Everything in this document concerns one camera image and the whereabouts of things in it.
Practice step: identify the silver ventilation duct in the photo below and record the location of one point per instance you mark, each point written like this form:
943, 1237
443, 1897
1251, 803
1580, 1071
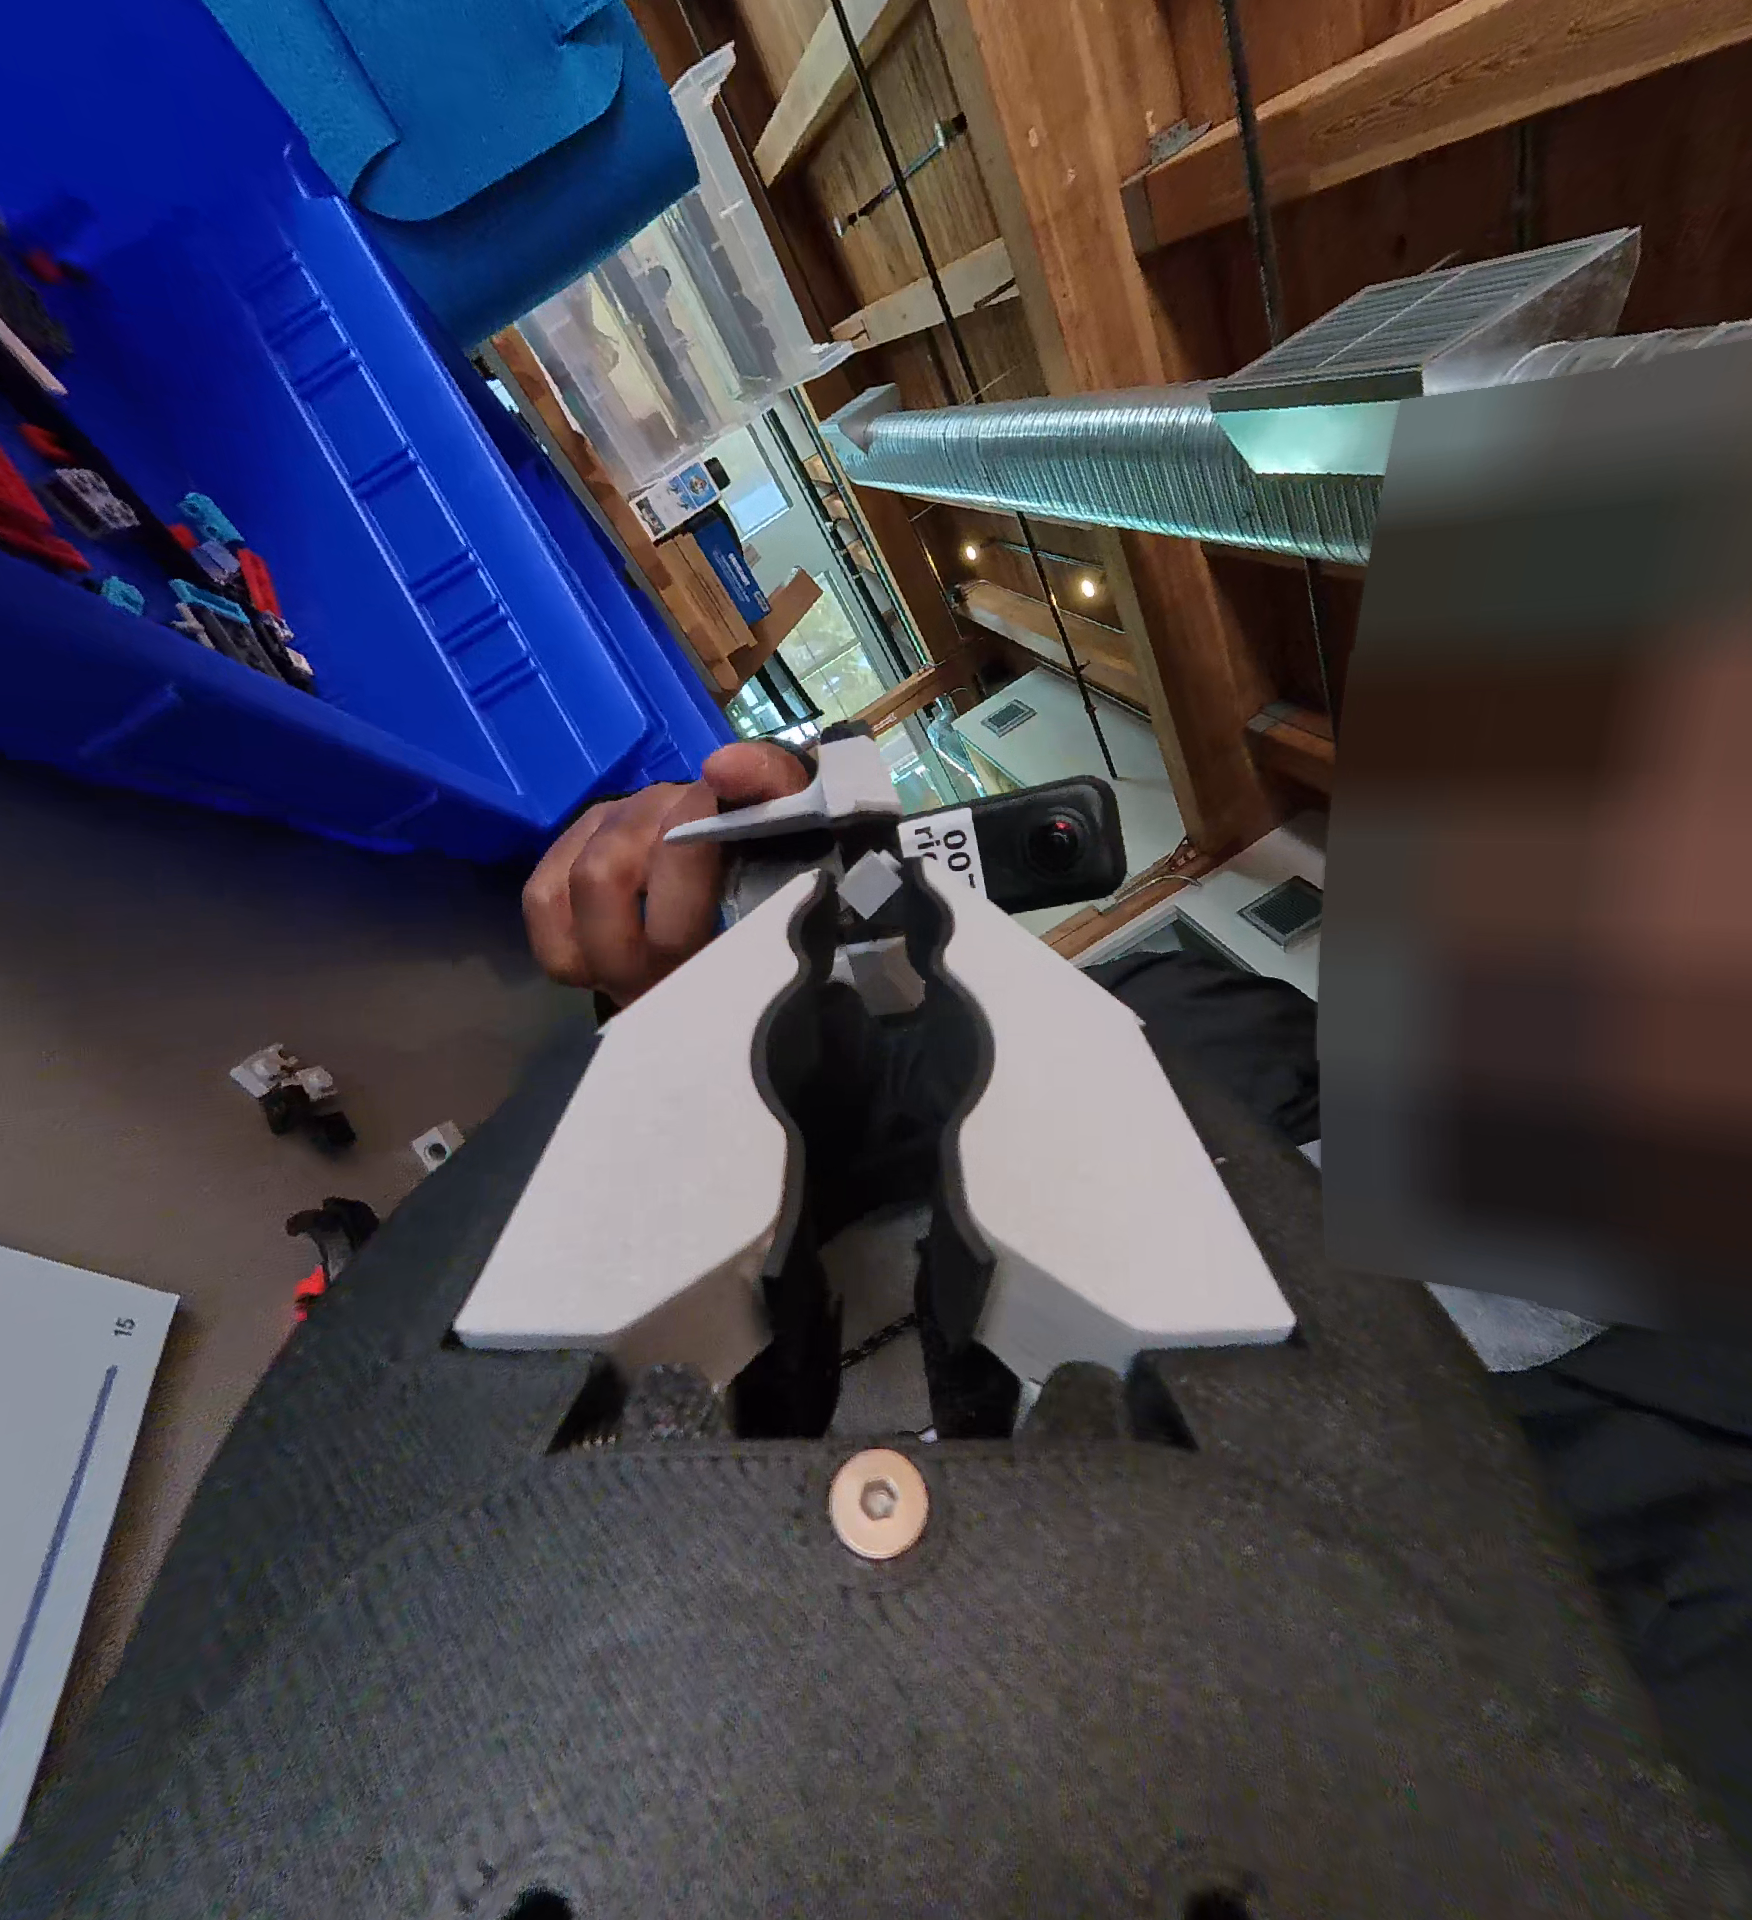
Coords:
1056, 449

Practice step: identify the person's right hand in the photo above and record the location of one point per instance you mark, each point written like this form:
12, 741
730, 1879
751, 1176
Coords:
622, 886

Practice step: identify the blue felt bag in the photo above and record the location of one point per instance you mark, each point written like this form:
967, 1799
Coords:
517, 119

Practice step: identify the person's black jacket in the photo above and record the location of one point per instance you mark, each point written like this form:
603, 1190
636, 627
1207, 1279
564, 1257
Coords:
1206, 1048

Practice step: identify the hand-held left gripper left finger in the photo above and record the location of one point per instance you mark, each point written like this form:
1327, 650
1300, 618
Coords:
636, 1185

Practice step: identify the small grey toy brick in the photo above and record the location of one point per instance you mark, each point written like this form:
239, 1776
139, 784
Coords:
870, 891
436, 1148

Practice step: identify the clear plastic storage box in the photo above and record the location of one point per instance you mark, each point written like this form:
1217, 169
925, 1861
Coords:
696, 301

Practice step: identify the blue plastic bin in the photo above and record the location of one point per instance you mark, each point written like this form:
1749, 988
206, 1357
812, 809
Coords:
412, 449

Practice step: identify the blue white cardboard box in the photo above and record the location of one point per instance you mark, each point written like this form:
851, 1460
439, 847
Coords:
712, 555

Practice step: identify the small dark toy brick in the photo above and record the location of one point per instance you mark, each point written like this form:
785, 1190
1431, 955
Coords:
312, 1121

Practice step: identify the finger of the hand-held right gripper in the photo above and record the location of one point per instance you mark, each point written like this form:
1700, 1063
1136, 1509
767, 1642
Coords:
853, 781

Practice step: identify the partly built toy brick model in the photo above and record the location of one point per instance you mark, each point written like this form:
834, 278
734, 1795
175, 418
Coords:
337, 1222

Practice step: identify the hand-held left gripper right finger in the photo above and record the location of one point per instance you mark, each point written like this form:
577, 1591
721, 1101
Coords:
1116, 1185

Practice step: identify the instruction booklet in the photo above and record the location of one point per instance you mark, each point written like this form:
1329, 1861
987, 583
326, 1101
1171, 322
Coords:
21, 1500

